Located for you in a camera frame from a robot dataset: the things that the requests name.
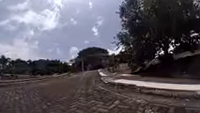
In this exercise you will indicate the broad round-crowned tree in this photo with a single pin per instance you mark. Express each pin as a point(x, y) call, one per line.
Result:
point(91, 58)

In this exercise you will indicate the group of tall dark trees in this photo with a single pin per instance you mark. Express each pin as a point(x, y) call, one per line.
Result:
point(156, 29)

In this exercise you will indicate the dirt and grass verge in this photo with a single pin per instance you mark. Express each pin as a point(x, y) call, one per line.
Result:
point(6, 76)

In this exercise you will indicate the pale concrete kerb strip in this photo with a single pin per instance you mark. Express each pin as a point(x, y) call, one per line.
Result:
point(159, 85)

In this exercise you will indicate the row of distant trees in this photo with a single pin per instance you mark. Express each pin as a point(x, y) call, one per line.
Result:
point(30, 66)

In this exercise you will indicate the grey brick paved road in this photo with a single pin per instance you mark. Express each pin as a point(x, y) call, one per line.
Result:
point(69, 94)

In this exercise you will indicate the bare earth embankment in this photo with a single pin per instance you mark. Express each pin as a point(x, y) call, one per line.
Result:
point(194, 63)

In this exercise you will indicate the pale concrete kerb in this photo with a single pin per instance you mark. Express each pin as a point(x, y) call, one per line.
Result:
point(19, 80)

